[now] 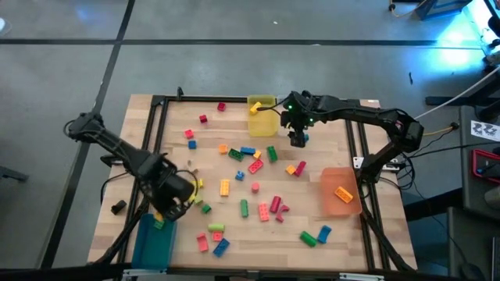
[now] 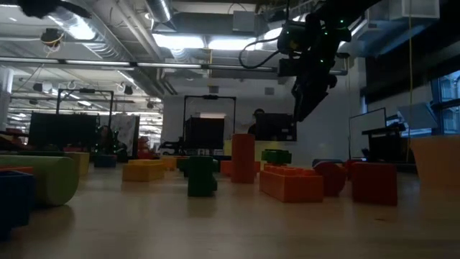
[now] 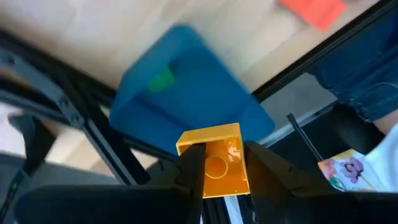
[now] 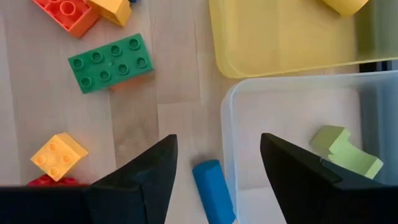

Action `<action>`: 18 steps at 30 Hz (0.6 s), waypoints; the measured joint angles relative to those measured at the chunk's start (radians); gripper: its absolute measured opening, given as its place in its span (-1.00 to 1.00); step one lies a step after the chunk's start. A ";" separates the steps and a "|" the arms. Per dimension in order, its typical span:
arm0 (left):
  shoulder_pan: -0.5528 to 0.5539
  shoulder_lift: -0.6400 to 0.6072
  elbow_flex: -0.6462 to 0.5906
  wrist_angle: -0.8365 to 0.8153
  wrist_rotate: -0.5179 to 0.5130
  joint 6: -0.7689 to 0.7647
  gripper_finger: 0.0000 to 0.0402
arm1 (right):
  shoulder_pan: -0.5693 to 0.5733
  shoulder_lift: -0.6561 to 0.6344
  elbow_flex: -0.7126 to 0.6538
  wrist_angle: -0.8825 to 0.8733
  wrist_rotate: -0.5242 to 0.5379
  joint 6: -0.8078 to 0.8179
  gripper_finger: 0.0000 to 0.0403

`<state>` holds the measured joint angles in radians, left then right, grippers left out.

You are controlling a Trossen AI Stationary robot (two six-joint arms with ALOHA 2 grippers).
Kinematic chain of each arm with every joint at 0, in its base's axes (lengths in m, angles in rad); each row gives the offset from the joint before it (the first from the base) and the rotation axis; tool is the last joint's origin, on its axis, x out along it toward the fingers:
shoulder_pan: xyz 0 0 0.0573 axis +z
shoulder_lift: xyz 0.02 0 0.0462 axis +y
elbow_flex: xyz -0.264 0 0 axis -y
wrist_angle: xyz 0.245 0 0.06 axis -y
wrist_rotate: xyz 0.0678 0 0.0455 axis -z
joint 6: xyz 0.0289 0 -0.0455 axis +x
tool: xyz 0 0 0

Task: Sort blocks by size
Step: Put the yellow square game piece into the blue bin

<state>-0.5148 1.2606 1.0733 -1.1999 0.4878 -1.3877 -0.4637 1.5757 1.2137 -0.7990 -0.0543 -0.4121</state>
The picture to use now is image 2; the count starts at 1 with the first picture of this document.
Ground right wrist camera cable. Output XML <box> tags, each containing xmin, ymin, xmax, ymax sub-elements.
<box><xmin>238</xmin><ymin>35</ymin><xmax>285</xmax><ymax>71</ymax></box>

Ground black gantry frame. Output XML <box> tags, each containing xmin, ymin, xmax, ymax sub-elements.
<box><xmin>182</xmin><ymin>95</ymin><xmax>237</xmax><ymax>154</ymax></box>
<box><xmin>55</xmin><ymin>88</ymin><xmax>115</xmax><ymax>152</ymax></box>

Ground orange-red two-by-four brick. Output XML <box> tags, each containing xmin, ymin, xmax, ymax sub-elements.
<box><xmin>259</xmin><ymin>164</ymin><xmax>325</xmax><ymax>204</ymax></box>

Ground small green square block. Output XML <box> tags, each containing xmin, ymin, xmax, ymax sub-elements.
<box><xmin>261</xmin><ymin>149</ymin><xmax>293</xmax><ymax>165</ymax></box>

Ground window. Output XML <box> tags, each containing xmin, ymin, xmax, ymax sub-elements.
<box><xmin>431</xmin><ymin>70</ymin><xmax>460</xmax><ymax>137</ymax></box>

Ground small blue square block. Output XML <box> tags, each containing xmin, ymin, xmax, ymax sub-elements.
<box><xmin>93</xmin><ymin>154</ymin><xmax>118</xmax><ymax>168</ymax></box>

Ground grey ceiling box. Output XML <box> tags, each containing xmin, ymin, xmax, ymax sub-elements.
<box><xmin>232</xmin><ymin>9</ymin><xmax>257</xmax><ymax>32</ymax></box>

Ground yellow arch block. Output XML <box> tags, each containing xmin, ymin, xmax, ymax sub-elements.
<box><xmin>66</xmin><ymin>151</ymin><xmax>91</xmax><ymax>178</ymax></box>

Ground black wall screen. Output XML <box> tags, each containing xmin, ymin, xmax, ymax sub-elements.
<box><xmin>254</xmin><ymin>112</ymin><xmax>298</xmax><ymax>142</ymax></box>

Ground green two-by-four brick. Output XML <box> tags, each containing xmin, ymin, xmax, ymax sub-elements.
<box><xmin>176</xmin><ymin>157</ymin><xmax>221</xmax><ymax>178</ymax></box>

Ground whiteboard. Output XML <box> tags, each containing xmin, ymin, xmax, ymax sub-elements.
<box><xmin>347</xmin><ymin>106</ymin><xmax>388</xmax><ymax>162</ymax></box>

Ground blue two-by-four brick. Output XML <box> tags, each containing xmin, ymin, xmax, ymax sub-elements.
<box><xmin>0</xmin><ymin>171</ymin><xmax>36</xmax><ymax>240</ymax></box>

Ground salmon red cylinder block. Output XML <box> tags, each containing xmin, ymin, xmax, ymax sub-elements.
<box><xmin>231</xmin><ymin>133</ymin><xmax>257</xmax><ymax>185</ymax></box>

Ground amber yellow two-by-four brick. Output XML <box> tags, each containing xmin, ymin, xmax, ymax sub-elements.
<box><xmin>121</xmin><ymin>159</ymin><xmax>167</xmax><ymax>183</ymax></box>

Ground orange translucent bin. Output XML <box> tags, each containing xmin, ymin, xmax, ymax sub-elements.
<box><xmin>409</xmin><ymin>135</ymin><xmax>460</xmax><ymax>188</ymax></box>

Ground black cart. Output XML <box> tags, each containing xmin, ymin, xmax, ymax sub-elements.
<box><xmin>361</xmin><ymin>124</ymin><xmax>418</xmax><ymax>165</ymax></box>

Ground red arch block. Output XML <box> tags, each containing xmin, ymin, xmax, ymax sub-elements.
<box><xmin>351</xmin><ymin>162</ymin><xmax>399</xmax><ymax>207</ymax></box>

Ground light green cylinder block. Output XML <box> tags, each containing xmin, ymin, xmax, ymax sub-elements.
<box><xmin>0</xmin><ymin>155</ymin><xmax>81</xmax><ymax>208</ymax></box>

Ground white tilted monitor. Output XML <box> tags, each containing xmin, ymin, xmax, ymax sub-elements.
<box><xmin>397</xmin><ymin>102</ymin><xmax>438</xmax><ymax>130</ymax></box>

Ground white printed sheet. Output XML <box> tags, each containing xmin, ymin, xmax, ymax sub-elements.
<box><xmin>107</xmin><ymin>114</ymin><xmax>140</xmax><ymax>156</ymax></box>

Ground small red square block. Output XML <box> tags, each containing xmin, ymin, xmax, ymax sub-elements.
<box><xmin>0</xmin><ymin>165</ymin><xmax>35</xmax><ymax>176</ymax></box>

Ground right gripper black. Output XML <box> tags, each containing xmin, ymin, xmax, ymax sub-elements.
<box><xmin>291</xmin><ymin>21</ymin><xmax>353</xmax><ymax>122</ymax></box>

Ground seated person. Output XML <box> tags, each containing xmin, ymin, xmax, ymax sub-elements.
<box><xmin>96</xmin><ymin>124</ymin><xmax>119</xmax><ymax>154</ymax></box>

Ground ceiling light panel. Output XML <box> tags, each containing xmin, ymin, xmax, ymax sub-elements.
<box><xmin>152</xmin><ymin>32</ymin><xmax>206</xmax><ymax>50</ymax></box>
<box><xmin>207</xmin><ymin>36</ymin><xmax>258</xmax><ymax>51</ymax></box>

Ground large black panel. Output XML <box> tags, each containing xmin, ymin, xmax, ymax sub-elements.
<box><xmin>28</xmin><ymin>112</ymin><xmax>100</xmax><ymax>151</ymax></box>

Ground black ceiling camera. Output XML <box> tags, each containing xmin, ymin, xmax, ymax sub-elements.
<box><xmin>40</xmin><ymin>27</ymin><xmax>65</xmax><ymax>47</ymax></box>

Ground green narrow long brick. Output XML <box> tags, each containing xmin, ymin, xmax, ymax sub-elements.
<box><xmin>187</xmin><ymin>155</ymin><xmax>219</xmax><ymax>198</ymax></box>

